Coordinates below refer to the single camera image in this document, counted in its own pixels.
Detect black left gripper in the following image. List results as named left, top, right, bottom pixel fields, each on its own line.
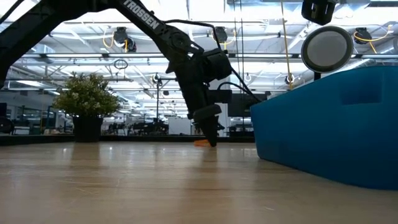
left=166, top=48, right=233, bottom=147

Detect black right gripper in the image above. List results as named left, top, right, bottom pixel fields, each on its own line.
left=300, top=0, right=338, bottom=26

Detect teal plastic bin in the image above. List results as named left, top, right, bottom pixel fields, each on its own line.
left=250, top=65, right=398, bottom=191

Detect white board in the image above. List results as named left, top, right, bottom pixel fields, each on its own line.
left=167, top=117, right=192, bottom=136

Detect black desk lamp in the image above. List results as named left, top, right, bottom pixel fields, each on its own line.
left=300, top=26, right=354, bottom=82

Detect small artificial green plant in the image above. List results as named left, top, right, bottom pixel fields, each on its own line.
left=52, top=73, right=121, bottom=143

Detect black overhead crossbar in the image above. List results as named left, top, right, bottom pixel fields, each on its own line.
left=18, top=52, right=398, bottom=60

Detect yellow hanging cable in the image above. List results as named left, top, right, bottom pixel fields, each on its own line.
left=279, top=0, right=294, bottom=91

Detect black ceiling cable reel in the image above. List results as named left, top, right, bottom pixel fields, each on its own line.
left=353, top=26, right=392, bottom=55
left=211, top=26, right=236, bottom=50
left=102, top=27, right=137, bottom=54

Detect black left camera cable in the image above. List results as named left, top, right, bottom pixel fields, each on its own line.
left=163, top=19, right=262, bottom=103

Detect black background rig frame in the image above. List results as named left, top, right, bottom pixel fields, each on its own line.
left=156, top=77, right=187, bottom=138

